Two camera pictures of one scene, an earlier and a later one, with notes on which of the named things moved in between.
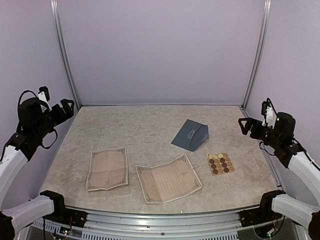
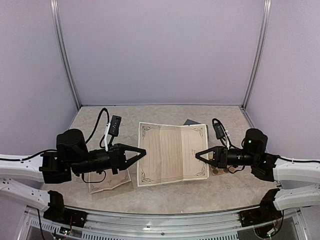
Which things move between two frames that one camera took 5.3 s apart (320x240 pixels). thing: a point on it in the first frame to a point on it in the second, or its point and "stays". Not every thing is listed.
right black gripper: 256,124 to 220,157
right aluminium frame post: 268,5 stays
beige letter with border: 168,180 to 171,150
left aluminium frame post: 55,14 stays
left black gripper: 68,112 to 120,163
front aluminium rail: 113,225 stays
